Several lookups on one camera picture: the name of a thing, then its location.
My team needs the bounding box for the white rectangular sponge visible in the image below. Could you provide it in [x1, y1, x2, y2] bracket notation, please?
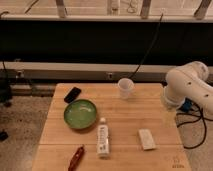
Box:
[139, 129, 156, 150]

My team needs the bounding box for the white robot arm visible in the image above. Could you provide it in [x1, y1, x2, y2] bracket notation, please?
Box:
[161, 61, 213, 114]

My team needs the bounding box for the black phone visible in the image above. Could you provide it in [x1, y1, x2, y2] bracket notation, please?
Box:
[64, 87, 81, 103]

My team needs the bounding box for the green bowl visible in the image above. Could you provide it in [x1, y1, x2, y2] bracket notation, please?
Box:
[64, 99, 97, 130]

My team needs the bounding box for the white plastic bottle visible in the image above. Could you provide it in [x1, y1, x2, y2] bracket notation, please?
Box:
[97, 118, 110, 158]

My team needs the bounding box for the red brown tool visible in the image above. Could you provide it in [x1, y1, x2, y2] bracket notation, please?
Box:
[68, 146, 85, 171]

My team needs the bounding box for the blue box on floor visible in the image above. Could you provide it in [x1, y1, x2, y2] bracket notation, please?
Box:
[180, 99, 192, 112]

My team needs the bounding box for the black chair base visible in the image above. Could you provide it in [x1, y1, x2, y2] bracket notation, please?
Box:
[0, 79, 12, 141]

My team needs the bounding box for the black hanging cable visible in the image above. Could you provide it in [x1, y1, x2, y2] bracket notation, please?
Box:
[129, 13, 164, 80]

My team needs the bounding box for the grey wall rail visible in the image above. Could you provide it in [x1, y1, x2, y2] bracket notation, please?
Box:
[0, 60, 213, 82]

